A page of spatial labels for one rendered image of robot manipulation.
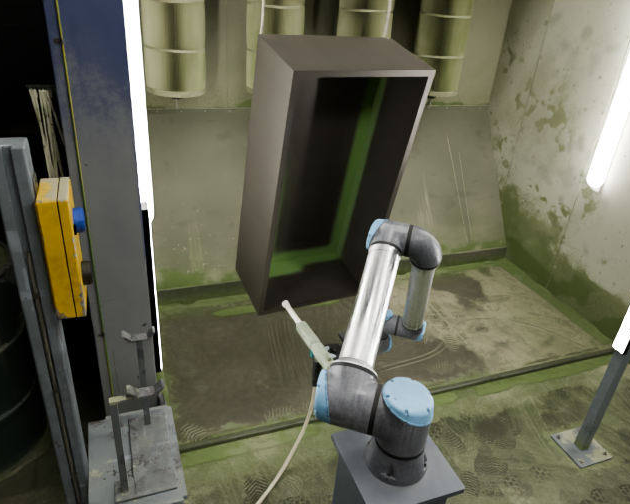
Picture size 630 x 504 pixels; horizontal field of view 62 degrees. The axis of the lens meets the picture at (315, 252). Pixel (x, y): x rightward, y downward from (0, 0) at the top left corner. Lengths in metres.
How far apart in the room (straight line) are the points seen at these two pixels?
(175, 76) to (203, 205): 0.80
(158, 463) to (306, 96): 1.56
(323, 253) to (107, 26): 1.85
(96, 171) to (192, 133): 1.94
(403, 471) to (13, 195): 1.23
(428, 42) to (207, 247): 1.90
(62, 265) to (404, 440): 1.00
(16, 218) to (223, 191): 2.40
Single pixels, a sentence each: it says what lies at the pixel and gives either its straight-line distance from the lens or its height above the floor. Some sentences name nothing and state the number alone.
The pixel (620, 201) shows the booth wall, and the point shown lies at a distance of 3.60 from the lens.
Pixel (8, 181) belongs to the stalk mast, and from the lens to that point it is 1.09.
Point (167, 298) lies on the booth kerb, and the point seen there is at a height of 0.11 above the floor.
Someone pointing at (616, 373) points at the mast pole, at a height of 0.50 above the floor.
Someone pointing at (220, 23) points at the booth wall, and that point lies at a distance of 3.46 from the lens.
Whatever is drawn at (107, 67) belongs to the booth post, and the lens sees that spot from 1.52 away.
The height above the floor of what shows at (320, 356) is 0.55.
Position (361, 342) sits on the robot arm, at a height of 0.95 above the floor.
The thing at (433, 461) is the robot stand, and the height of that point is 0.64.
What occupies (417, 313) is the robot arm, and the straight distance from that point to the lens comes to 2.18.
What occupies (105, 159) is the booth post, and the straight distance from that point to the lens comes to 1.58.
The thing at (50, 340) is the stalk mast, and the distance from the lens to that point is 1.24.
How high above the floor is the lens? 1.95
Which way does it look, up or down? 28 degrees down
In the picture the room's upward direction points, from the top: 5 degrees clockwise
